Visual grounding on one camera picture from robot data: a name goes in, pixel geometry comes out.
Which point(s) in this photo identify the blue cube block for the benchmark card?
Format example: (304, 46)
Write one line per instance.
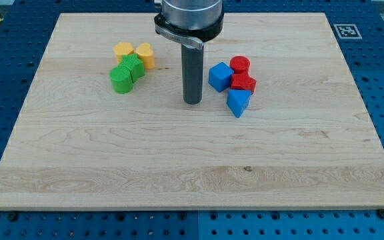
(220, 76)

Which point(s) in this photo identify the light wooden board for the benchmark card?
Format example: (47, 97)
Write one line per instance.
(305, 142)

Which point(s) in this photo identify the red cylinder block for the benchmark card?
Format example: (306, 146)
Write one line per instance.
(240, 64)

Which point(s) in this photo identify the blue triangle block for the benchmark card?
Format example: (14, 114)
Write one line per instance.
(238, 101)

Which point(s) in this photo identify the red star block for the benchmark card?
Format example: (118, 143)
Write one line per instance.
(242, 81)

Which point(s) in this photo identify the yellow pentagon block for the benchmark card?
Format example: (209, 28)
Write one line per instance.
(121, 49)

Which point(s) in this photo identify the yellow heart block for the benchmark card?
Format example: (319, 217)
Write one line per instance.
(146, 54)

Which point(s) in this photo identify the green cylinder block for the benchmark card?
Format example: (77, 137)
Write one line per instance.
(121, 80)

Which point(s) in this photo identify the green star block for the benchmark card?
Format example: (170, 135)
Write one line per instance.
(134, 64)

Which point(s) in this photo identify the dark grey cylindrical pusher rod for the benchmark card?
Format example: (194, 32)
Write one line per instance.
(192, 74)

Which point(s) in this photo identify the white fiducial marker tag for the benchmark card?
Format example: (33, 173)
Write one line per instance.
(347, 31)

